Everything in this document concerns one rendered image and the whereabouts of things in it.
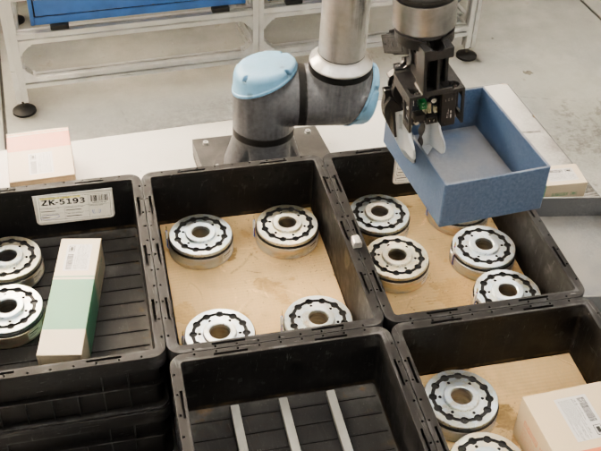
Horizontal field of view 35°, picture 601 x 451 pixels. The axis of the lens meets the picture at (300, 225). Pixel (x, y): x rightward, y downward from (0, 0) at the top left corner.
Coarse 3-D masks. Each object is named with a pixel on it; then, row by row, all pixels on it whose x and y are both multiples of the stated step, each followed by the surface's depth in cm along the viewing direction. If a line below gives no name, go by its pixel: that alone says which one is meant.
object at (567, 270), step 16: (336, 176) 155; (336, 192) 152; (352, 224) 146; (544, 224) 148; (544, 240) 145; (368, 256) 141; (560, 256) 142; (368, 272) 138; (576, 288) 137; (384, 304) 133; (480, 304) 134; (496, 304) 134; (512, 304) 134; (384, 320) 132; (400, 320) 131
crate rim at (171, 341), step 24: (192, 168) 156; (216, 168) 156; (240, 168) 156; (144, 192) 150; (336, 216) 148; (360, 264) 139; (168, 312) 133; (168, 336) 127; (264, 336) 128; (288, 336) 128
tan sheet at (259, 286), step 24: (240, 216) 162; (240, 240) 158; (168, 264) 153; (240, 264) 153; (264, 264) 153; (288, 264) 154; (312, 264) 154; (192, 288) 149; (216, 288) 149; (240, 288) 149; (264, 288) 149; (288, 288) 149; (312, 288) 149; (336, 288) 150; (192, 312) 145; (240, 312) 145; (264, 312) 145
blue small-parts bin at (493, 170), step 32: (480, 96) 138; (416, 128) 138; (448, 128) 140; (480, 128) 140; (512, 128) 131; (416, 160) 127; (448, 160) 135; (480, 160) 135; (512, 160) 132; (544, 160) 124; (448, 192) 120; (480, 192) 122; (512, 192) 124; (544, 192) 126; (448, 224) 124
